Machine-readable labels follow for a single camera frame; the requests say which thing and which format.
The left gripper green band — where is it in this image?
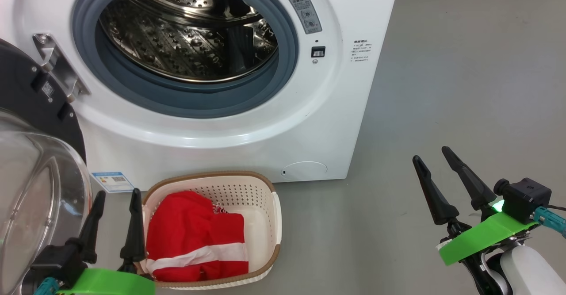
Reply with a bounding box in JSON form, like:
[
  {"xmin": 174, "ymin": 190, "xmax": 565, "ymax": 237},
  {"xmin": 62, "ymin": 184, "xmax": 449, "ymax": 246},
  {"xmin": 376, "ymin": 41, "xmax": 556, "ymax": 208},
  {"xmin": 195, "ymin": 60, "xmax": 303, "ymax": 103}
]
[{"xmin": 57, "ymin": 188, "xmax": 156, "ymax": 295}]

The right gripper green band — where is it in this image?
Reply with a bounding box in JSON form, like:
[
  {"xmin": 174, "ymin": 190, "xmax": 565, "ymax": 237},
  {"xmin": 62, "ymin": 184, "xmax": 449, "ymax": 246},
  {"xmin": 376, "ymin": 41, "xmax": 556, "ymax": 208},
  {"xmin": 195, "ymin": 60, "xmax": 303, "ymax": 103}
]
[{"xmin": 412, "ymin": 146, "xmax": 540, "ymax": 267}]

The red garment with white stripe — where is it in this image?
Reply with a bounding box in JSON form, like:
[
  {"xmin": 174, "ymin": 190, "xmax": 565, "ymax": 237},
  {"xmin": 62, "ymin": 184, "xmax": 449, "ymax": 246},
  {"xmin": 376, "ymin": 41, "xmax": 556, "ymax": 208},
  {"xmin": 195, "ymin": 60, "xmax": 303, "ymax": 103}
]
[{"xmin": 145, "ymin": 191, "xmax": 249, "ymax": 282}]

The black round glass washer door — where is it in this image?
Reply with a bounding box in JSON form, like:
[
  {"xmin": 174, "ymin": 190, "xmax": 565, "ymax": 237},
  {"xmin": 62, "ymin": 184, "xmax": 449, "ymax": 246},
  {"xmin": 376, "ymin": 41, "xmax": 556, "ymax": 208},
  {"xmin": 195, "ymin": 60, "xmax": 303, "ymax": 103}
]
[{"xmin": 0, "ymin": 38, "xmax": 94, "ymax": 295}]

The cream laundry basket brown rim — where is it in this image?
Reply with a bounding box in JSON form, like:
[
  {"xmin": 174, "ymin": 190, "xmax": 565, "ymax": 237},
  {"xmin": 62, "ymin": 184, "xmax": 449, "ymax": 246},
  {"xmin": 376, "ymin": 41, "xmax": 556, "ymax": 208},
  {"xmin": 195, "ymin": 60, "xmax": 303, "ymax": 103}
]
[{"xmin": 135, "ymin": 171, "xmax": 282, "ymax": 291}]

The grey rubber door gasket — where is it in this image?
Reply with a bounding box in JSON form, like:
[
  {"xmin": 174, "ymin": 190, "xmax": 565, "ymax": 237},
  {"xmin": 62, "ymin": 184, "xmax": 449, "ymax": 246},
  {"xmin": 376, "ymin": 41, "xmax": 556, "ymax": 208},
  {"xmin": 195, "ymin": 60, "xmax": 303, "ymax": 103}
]
[{"xmin": 72, "ymin": 0, "xmax": 300, "ymax": 119}]

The metal door hinge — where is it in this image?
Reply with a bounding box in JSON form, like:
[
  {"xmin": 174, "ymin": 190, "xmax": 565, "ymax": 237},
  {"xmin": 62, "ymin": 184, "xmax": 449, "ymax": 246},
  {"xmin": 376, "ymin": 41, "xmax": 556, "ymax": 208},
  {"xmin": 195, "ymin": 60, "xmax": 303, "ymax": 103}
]
[{"xmin": 32, "ymin": 33, "xmax": 92, "ymax": 103}]

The white washing machine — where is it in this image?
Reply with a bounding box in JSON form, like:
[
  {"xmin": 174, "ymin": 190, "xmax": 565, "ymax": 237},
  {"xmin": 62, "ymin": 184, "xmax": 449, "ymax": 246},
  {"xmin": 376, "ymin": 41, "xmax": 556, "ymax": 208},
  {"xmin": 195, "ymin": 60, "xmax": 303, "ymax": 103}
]
[{"xmin": 0, "ymin": 0, "xmax": 402, "ymax": 192}]

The round white filter cover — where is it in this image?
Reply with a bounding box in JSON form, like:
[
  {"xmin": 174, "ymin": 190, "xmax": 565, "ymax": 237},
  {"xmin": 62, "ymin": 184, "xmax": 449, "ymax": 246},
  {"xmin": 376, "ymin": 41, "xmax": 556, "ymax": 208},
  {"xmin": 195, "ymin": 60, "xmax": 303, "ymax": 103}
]
[{"xmin": 281, "ymin": 161, "xmax": 329, "ymax": 182}]

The perforated steel washer drum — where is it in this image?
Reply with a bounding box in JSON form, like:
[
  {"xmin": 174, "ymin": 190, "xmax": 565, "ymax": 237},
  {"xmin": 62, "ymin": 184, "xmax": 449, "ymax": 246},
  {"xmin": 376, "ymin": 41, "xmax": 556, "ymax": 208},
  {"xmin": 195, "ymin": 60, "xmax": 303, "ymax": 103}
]
[{"xmin": 98, "ymin": 0, "xmax": 279, "ymax": 84}]

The grey warning sticker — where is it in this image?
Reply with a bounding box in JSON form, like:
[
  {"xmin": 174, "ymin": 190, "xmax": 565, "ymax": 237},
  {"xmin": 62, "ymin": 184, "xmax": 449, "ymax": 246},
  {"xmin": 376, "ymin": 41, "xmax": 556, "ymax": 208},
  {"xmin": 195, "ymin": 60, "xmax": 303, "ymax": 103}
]
[{"xmin": 285, "ymin": 0, "xmax": 323, "ymax": 35}]

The left cable with teal connector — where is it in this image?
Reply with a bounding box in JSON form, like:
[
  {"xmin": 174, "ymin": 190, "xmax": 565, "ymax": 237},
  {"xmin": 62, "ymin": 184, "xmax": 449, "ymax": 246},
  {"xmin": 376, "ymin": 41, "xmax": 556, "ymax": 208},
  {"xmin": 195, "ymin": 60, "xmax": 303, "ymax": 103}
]
[{"xmin": 33, "ymin": 277, "xmax": 61, "ymax": 295}]

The cable with teal connector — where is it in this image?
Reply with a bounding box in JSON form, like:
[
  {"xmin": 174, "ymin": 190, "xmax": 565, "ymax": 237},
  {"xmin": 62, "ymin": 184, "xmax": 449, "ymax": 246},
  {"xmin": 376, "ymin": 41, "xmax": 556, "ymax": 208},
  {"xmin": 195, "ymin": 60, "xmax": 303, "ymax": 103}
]
[
  {"xmin": 533, "ymin": 204, "xmax": 566, "ymax": 239},
  {"xmin": 33, "ymin": 277, "xmax": 61, "ymax": 295}
]

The right cable with teal connector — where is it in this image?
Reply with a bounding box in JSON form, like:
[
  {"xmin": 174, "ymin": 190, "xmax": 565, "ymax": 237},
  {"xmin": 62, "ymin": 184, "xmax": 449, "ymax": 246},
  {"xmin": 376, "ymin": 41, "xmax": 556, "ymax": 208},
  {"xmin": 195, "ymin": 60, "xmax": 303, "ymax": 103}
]
[{"xmin": 533, "ymin": 204, "xmax": 566, "ymax": 239}]

